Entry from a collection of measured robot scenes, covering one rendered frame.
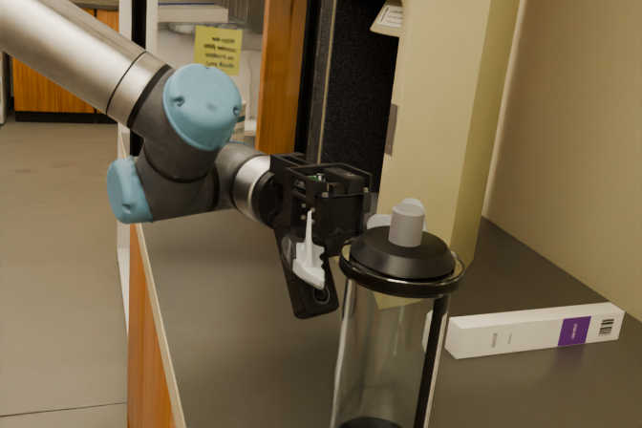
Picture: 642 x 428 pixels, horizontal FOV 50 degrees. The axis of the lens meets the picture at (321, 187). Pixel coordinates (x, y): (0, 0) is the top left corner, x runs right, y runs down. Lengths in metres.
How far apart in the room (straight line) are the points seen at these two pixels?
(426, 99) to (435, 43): 0.07
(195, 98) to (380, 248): 0.22
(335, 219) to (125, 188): 0.23
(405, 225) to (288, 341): 0.36
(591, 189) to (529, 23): 0.36
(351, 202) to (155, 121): 0.20
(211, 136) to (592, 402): 0.55
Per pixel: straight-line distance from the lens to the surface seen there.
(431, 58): 0.92
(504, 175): 1.46
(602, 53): 1.26
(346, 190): 0.67
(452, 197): 0.99
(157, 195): 0.75
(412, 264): 0.56
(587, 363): 0.99
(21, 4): 0.70
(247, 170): 0.76
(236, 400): 0.79
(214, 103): 0.65
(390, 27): 1.00
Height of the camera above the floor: 1.39
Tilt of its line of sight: 17 degrees down
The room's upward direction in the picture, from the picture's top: 6 degrees clockwise
